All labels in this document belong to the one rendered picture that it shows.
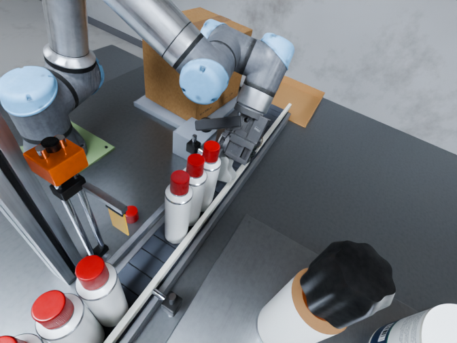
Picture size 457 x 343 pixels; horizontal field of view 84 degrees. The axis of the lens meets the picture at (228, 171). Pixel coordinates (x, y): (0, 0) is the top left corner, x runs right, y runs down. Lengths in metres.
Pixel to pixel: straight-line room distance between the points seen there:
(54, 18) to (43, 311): 0.58
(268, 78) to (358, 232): 0.53
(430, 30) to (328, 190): 1.74
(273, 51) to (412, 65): 2.00
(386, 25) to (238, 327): 2.24
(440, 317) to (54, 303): 0.56
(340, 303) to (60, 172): 0.34
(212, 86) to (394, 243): 0.71
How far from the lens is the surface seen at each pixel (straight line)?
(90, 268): 0.37
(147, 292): 0.53
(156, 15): 0.46
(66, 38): 0.75
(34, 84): 0.73
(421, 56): 2.48
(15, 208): 0.43
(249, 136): 0.58
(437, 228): 1.08
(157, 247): 0.60
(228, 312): 0.57
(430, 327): 0.57
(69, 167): 0.34
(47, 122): 0.75
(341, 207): 0.89
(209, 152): 0.50
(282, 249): 0.65
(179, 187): 0.44
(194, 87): 0.44
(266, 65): 0.56
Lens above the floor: 1.42
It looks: 46 degrees down
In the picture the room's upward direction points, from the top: 15 degrees clockwise
